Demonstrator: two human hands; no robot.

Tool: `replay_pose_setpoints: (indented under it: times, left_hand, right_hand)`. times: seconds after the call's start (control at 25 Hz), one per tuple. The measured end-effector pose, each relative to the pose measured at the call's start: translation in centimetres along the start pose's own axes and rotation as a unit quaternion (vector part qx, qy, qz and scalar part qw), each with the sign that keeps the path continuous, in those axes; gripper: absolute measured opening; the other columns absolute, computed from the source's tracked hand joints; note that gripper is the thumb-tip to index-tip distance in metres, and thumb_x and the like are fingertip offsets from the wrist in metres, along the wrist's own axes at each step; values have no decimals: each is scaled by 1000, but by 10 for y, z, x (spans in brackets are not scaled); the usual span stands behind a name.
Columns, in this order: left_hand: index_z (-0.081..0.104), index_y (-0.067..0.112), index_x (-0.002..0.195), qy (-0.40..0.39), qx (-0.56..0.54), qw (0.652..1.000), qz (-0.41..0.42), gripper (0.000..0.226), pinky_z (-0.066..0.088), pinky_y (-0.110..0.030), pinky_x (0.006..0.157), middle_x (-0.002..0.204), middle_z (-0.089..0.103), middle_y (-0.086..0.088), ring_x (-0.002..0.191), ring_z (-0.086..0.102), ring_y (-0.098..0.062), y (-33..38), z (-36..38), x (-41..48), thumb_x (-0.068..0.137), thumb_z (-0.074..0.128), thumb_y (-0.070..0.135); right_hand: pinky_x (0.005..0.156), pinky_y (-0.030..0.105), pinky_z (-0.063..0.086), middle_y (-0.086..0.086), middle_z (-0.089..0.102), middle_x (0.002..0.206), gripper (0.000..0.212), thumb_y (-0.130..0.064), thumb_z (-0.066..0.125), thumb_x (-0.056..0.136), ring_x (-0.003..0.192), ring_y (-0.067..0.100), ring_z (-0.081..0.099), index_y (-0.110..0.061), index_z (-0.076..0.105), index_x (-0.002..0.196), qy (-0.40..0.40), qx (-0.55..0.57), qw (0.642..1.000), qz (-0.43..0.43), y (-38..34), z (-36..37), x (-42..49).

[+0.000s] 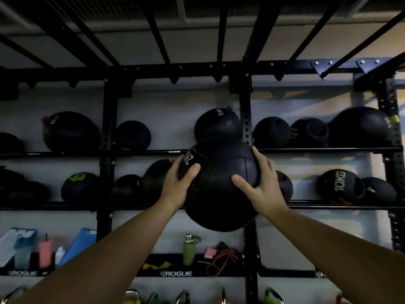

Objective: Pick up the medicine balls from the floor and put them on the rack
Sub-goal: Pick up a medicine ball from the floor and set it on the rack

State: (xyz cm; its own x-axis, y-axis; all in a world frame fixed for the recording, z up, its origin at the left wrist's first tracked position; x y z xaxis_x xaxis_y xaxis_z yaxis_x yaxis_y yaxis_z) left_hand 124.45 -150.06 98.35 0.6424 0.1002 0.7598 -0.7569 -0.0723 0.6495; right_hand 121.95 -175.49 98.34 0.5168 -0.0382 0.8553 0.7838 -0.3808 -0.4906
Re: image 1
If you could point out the person's right forearm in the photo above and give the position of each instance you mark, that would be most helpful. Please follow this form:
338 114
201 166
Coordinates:
335 256

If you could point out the translucent blue water bottle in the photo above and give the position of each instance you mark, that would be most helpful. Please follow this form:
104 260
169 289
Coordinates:
22 253

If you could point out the small white bottle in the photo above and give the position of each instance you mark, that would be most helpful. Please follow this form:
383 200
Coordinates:
59 255

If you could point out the row of black exercise balls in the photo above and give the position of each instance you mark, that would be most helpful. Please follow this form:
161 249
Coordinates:
71 132
340 186

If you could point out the person's left forearm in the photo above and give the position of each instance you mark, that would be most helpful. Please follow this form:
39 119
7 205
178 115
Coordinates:
101 262

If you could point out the person's left hand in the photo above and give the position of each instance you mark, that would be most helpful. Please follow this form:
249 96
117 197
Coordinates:
174 191

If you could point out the small pink pouch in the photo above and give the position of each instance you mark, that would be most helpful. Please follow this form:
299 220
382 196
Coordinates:
210 252

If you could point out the green water bottle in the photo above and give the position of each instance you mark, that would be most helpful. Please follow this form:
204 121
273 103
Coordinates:
189 251

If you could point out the white and blue bag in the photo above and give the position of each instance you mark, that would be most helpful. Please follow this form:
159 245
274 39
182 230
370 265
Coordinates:
8 243

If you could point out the black steel storage rack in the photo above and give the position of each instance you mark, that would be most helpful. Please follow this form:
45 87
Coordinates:
109 123

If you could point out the pink water bottle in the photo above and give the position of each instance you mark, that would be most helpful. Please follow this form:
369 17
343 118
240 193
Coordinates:
45 253

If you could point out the yellow resistance band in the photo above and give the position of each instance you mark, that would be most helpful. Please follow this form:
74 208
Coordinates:
156 266

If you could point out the person's right thumb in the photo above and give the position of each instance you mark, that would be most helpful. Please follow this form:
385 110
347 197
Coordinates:
242 183

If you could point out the person's left thumb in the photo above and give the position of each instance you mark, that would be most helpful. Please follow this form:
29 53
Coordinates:
192 174

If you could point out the large stitched leather medicine ball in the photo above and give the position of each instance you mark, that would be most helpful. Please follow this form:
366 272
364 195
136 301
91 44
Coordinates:
218 189

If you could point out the blue clipboard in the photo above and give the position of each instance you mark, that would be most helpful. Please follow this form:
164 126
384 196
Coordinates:
79 243

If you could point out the person's right hand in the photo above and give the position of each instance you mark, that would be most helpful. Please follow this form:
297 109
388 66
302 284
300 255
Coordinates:
268 194

